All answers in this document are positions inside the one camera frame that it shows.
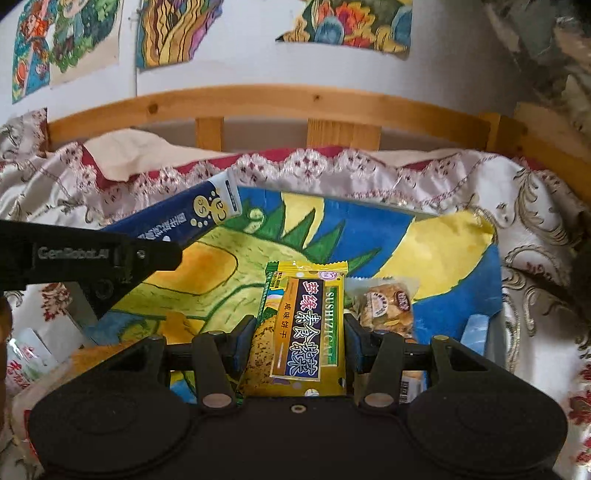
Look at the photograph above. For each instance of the cream pillow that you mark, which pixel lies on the cream pillow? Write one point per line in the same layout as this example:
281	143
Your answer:
134	152

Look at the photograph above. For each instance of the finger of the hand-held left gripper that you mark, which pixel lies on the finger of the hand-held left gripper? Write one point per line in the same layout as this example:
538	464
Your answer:
108	293
159	256

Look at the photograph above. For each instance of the floral satin blanket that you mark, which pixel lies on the floral satin blanket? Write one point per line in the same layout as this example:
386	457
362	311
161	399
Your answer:
535	221

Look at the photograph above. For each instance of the orange-haired girl wall poster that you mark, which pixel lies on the orange-haired girl wall poster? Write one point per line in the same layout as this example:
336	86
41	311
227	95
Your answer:
32	50

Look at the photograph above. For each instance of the blond child wall poster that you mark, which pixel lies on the blond child wall poster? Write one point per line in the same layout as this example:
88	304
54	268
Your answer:
87	37

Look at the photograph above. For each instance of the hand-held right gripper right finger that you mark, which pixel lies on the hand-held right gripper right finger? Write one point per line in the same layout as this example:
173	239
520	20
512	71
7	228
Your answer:
353	344

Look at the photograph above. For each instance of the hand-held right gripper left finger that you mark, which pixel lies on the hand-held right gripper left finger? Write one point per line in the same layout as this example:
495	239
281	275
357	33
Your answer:
241	346

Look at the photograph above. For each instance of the colourful painted cloth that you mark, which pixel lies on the colourful painted cloth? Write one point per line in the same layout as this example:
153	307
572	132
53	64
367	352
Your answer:
415	258

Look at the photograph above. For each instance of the yellow biscuit packet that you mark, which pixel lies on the yellow biscuit packet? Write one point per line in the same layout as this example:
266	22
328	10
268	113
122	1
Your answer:
300	323

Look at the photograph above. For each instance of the patterned grey cloth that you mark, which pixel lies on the patterned grey cloth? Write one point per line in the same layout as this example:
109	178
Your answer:
549	55

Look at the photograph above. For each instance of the lace-trimmed red cloth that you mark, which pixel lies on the lace-trimmed red cloth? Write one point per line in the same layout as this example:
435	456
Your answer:
314	164

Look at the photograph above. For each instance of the yellow landscape wall poster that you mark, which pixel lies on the yellow landscape wall poster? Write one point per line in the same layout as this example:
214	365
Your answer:
355	23

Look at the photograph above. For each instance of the blue tablet box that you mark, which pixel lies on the blue tablet box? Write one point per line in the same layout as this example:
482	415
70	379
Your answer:
194	212

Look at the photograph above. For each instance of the swirl seaweed wall poster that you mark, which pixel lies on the swirl seaweed wall poster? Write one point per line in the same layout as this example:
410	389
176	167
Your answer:
180	32

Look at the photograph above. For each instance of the clear nut bar packet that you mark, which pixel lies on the clear nut bar packet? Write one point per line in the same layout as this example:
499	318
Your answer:
385	304

